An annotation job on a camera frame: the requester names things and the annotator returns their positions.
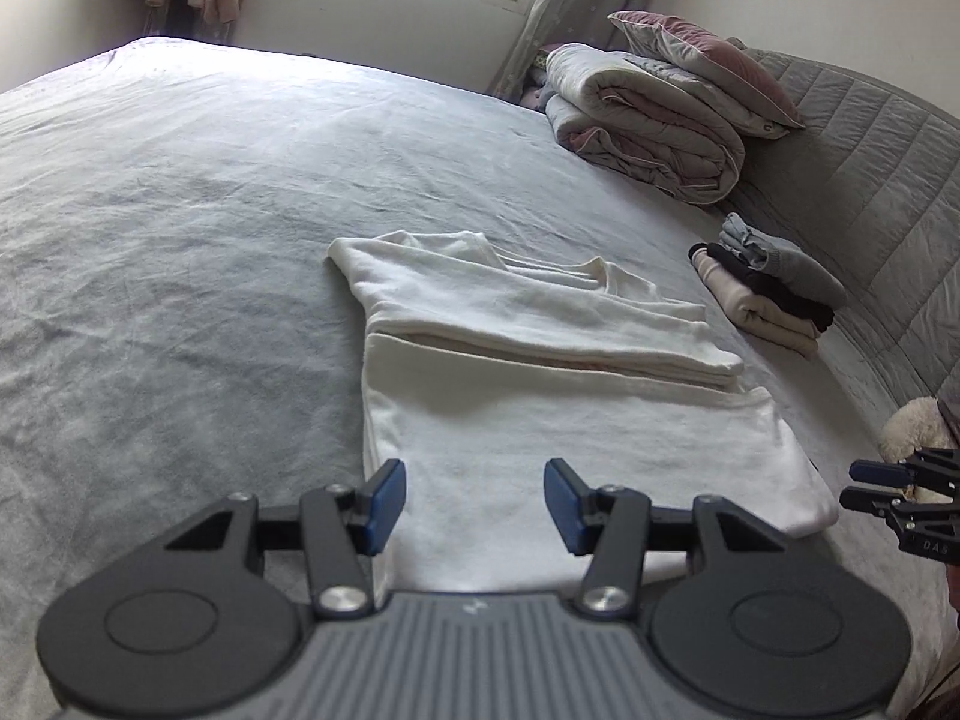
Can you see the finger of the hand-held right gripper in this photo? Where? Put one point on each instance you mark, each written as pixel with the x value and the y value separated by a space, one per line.
pixel 874 472
pixel 866 500

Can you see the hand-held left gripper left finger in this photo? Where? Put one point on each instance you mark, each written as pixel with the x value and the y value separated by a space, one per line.
pixel 386 502

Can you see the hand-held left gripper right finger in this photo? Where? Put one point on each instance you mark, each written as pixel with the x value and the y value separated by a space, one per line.
pixel 564 502

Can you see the pile of clothes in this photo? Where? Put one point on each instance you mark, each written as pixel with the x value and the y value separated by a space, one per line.
pixel 538 82

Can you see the white plush toy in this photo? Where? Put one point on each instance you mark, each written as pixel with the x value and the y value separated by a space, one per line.
pixel 911 435

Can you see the folded black garment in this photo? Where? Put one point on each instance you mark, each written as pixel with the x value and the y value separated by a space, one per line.
pixel 780 300

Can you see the folded beige garment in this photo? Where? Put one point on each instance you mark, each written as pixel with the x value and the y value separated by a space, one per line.
pixel 750 315

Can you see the folded grey garment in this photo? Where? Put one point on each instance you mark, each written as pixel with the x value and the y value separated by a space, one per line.
pixel 795 270

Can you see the grey quilted headboard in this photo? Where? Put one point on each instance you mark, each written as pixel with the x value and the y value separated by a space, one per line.
pixel 862 202

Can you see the folded grey pink duvet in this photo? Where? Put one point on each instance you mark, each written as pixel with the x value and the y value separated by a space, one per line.
pixel 637 127

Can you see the maroon and grey pillow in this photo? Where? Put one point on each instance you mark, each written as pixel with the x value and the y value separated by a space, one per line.
pixel 712 60

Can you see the grey patterned curtain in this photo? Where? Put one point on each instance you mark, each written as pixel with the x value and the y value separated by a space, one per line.
pixel 585 7

